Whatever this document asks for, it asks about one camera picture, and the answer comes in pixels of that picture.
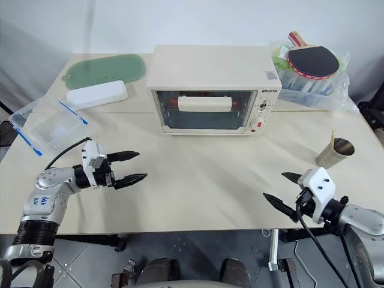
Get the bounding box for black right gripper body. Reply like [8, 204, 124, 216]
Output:
[295, 186, 315, 217]

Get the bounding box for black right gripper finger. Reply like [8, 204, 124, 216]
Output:
[262, 192, 300, 223]
[281, 171, 301, 186]

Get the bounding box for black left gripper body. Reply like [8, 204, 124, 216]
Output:
[94, 163, 117, 188]

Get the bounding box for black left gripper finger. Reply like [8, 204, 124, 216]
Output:
[115, 173, 148, 190]
[106, 151, 140, 163]

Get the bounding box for cream toaster oven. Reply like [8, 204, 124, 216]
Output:
[145, 44, 283, 138]

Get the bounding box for steel cup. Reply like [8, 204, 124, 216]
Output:
[314, 137, 356, 170]

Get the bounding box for white rectangular plastic box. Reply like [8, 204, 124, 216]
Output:
[65, 79, 129, 111]

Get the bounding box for red sausage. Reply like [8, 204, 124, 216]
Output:
[167, 97, 240, 110]

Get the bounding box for clear box with blue latches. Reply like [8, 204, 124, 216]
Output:
[8, 95, 89, 158]

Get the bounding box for dark rounded shape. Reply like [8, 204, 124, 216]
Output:
[220, 257, 252, 287]

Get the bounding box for green oval cutting mat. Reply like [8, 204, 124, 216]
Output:
[62, 53, 147, 91]

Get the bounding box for clear plastic storage bin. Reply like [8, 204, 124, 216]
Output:
[268, 40, 360, 114]
[271, 44, 350, 107]

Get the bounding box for black stand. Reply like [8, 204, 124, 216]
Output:
[356, 85, 384, 140]

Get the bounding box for black red table tennis paddle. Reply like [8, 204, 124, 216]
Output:
[286, 31, 340, 81]

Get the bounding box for green plastic items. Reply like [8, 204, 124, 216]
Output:
[271, 42, 296, 71]

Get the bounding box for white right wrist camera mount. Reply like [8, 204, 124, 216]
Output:
[298, 167, 337, 224]

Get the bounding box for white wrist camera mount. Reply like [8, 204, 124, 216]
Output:
[80, 140, 106, 190]
[298, 167, 337, 224]

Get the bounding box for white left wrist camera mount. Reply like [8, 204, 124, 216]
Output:
[80, 140, 106, 190]

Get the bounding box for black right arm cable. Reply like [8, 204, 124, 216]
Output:
[295, 191, 362, 288]

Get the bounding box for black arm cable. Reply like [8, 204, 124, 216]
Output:
[295, 191, 362, 288]
[44, 137, 92, 170]

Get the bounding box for silver table leg bracket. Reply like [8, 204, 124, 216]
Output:
[268, 229, 280, 272]

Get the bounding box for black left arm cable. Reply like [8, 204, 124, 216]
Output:
[44, 137, 92, 170]

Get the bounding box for black table frame bar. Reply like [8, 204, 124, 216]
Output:
[55, 233, 127, 252]

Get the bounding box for glass oven door with handle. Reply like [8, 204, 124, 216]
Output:
[150, 89, 259, 130]

